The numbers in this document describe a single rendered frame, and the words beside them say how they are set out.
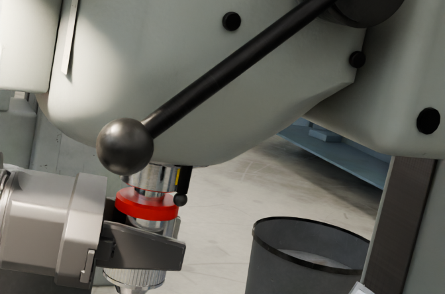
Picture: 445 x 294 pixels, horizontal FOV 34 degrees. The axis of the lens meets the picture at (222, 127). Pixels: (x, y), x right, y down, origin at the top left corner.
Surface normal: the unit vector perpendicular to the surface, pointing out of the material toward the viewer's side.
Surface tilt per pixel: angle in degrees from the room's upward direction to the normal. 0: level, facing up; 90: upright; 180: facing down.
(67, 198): 1
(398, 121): 90
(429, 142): 99
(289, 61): 90
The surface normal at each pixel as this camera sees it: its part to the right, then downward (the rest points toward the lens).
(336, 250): -0.48, 0.00
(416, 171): -0.87, -0.08
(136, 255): 0.12, 0.22
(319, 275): -0.09, 0.24
